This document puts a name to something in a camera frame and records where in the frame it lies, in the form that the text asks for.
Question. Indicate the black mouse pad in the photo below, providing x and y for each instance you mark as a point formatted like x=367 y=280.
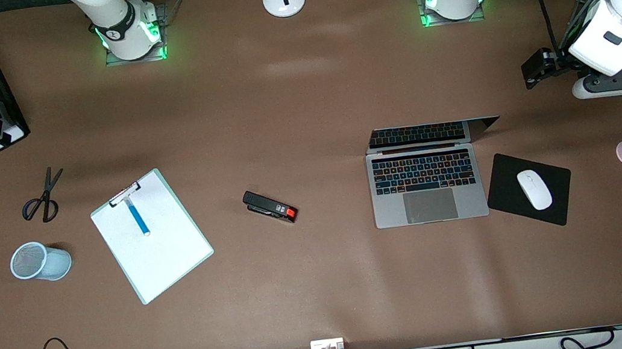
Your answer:
x=509 y=195

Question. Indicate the black stapler with red end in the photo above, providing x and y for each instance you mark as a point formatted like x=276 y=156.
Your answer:
x=266 y=205

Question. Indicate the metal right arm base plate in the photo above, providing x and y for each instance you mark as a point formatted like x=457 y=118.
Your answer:
x=162 y=49

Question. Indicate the silver laptop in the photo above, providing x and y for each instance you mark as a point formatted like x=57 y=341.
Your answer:
x=427 y=188

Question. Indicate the pale green clipboard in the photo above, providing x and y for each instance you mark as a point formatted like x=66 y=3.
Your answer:
x=177 y=260

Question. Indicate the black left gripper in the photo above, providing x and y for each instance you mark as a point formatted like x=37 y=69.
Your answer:
x=562 y=62

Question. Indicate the blue marker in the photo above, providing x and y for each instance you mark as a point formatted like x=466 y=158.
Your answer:
x=138 y=218

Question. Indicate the white paper sheet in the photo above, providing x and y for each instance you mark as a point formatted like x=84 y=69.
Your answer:
x=163 y=250

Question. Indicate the black scissors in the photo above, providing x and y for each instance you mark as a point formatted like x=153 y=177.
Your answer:
x=45 y=199

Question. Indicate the white computer mouse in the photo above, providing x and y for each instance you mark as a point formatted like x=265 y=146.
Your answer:
x=534 y=189

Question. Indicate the blue mesh pen cup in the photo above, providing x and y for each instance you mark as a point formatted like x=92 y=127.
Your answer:
x=49 y=263

